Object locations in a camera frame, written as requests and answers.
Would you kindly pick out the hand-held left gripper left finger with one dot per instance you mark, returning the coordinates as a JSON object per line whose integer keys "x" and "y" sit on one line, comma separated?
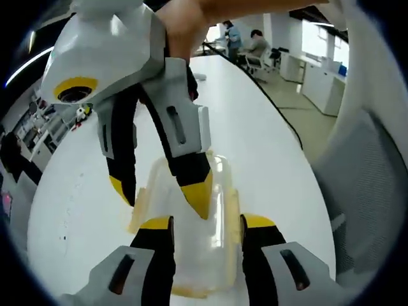
{"x": 140, "y": 264}

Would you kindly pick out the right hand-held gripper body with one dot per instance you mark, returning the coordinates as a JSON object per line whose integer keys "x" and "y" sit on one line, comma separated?
{"x": 102, "y": 48}

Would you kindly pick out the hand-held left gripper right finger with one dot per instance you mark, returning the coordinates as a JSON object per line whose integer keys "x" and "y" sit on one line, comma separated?
{"x": 271, "y": 264}

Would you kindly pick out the clear plastic food container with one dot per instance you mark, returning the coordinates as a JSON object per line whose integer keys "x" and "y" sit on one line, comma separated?
{"x": 207, "y": 255}

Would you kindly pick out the person's right hand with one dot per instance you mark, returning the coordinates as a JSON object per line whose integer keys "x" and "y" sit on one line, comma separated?
{"x": 191, "y": 22}

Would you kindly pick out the small white table object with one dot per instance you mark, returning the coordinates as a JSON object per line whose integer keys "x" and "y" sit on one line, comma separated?
{"x": 201, "y": 76}

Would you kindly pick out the small white yellow toy figure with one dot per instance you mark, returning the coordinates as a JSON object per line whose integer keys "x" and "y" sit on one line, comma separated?
{"x": 83, "y": 113}

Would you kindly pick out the ceiling light strip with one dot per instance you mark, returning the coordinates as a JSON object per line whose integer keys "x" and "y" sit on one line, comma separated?
{"x": 28, "y": 65}

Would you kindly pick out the cluttered storage shelf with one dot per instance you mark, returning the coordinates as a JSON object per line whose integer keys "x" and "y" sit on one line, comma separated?
{"x": 41, "y": 127}

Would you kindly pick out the white swivel office chair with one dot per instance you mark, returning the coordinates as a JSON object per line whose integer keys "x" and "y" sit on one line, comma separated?
{"x": 266, "y": 62}

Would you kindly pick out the white mesh office chair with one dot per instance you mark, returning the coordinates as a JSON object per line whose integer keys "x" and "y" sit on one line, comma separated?
{"x": 366, "y": 159}

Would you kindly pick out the white office desk row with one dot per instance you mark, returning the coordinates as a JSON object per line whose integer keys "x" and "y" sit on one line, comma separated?
{"x": 322, "y": 86}

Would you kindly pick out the blue box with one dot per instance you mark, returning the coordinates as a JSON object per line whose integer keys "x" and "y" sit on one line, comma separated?
{"x": 341, "y": 69}

